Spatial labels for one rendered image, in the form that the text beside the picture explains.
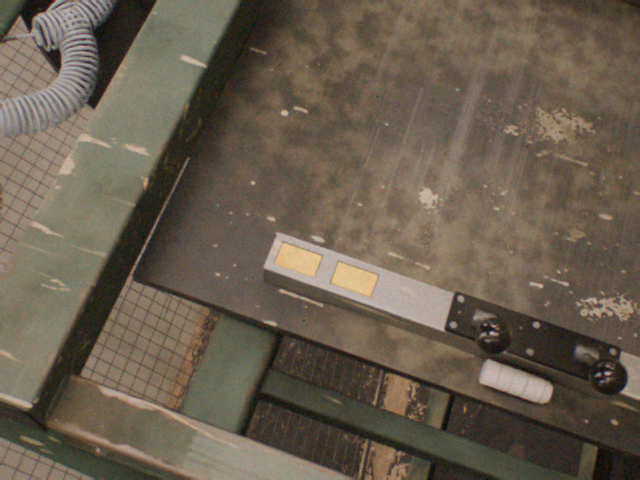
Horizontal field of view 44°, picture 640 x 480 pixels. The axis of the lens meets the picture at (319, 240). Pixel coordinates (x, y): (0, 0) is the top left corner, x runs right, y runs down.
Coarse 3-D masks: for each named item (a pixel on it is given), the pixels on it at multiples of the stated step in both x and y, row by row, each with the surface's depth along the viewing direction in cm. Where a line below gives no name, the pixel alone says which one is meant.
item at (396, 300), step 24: (288, 240) 95; (336, 264) 94; (360, 264) 94; (288, 288) 96; (312, 288) 94; (336, 288) 93; (384, 288) 93; (408, 288) 94; (432, 288) 94; (360, 312) 95; (384, 312) 93; (408, 312) 92; (432, 312) 92; (432, 336) 94; (456, 336) 92; (504, 360) 93; (624, 360) 92; (576, 384) 92
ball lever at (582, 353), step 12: (576, 348) 90; (588, 348) 90; (576, 360) 90; (588, 360) 87; (600, 360) 80; (612, 360) 79; (588, 372) 81; (600, 372) 79; (612, 372) 78; (624, 372) 79; (600, 384) 79; (612, 384) 78; (624, 384) 79
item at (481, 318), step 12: (480, 312) 91; (480, 324) 81; (492, 324) 80; (504, 324) 80; (480, 336) 80; (492, 336) 79; (504, 336) 79; (480, 348) 81; (492, 348) 80; (504, 348) 80
